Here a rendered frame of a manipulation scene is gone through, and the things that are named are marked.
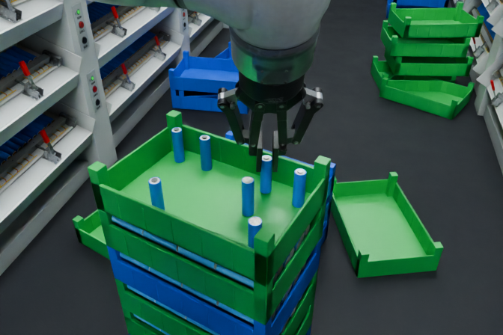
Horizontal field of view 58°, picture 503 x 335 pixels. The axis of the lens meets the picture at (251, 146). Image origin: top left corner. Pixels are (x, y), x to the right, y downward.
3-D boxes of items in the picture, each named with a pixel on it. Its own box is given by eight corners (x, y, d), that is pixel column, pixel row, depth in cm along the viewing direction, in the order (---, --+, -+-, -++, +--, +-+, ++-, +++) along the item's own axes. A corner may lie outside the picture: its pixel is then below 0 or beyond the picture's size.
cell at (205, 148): (214, 167, 80) (212, 135, 76) (207, 172, 78) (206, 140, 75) (205, 164, 80) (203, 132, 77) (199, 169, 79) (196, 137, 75)
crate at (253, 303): (322, 235, 78) (326, 199, 73) (265, 326, 63) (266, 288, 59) (180, 180, 90) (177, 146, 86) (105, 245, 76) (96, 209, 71)
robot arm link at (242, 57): (325, 51, 43) (316, 91, 48) (317, -14, 47) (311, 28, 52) (227, 51, 43) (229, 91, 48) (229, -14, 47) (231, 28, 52)
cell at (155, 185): (168, 211, 70) (163, 178, 66) (160, 218, 69) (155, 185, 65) (158, 207, 71) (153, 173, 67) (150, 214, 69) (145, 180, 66)
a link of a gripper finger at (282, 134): (273, 78, 56) (284, 77, 56) (278, 128, 65) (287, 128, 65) (274, 104, 54) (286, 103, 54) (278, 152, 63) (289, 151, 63)
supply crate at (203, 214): (326, 199, 73) (331, 158, 69) (266, 288, 59) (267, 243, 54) (177, 146, 86) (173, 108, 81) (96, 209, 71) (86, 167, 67)
